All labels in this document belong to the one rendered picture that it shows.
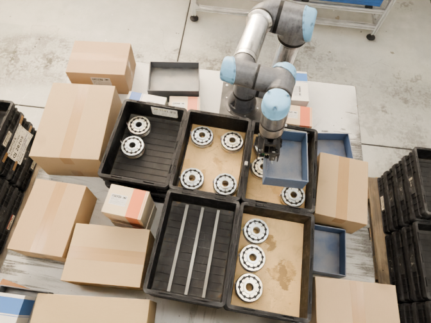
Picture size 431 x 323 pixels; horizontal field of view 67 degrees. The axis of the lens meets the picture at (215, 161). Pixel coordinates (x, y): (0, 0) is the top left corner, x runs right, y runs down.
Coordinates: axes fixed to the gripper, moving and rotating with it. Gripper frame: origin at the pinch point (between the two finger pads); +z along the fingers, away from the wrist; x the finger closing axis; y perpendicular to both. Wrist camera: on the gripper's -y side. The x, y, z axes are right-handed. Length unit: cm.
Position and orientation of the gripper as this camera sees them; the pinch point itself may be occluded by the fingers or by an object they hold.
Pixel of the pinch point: (266, 154)
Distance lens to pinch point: 120.3
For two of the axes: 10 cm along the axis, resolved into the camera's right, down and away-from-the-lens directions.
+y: -1.4, 8.9, -4.4
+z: 0.5, 4.5, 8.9
